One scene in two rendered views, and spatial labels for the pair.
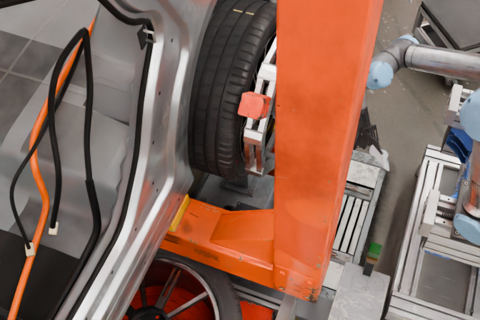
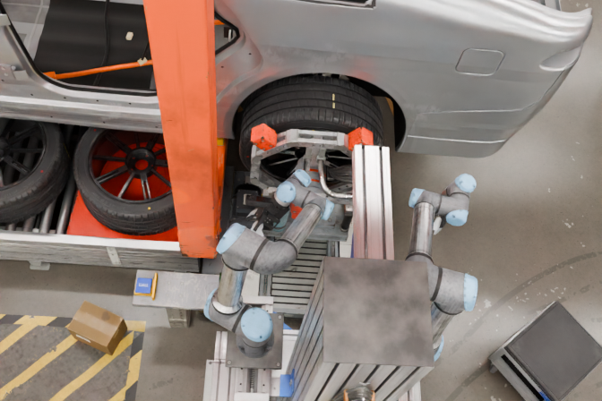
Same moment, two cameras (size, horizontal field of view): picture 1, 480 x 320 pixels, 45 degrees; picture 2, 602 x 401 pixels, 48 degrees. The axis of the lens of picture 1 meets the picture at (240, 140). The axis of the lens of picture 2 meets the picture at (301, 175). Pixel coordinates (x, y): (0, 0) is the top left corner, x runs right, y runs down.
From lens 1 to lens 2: 182 cm
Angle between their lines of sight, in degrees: 31
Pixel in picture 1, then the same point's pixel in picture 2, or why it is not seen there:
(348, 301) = (197, 284)
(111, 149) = not seen: hidden behind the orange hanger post
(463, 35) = (526, 347)
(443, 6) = (557, 322)
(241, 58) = (289, 112)
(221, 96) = (263, 115)
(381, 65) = (288, 188)
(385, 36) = (531, 294)
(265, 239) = not seen: hidden behind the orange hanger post
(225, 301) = (169, 199)
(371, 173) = not seen: hidden behind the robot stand
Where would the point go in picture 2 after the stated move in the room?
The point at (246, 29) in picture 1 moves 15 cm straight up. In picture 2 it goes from (316, 107) to (321, 86)
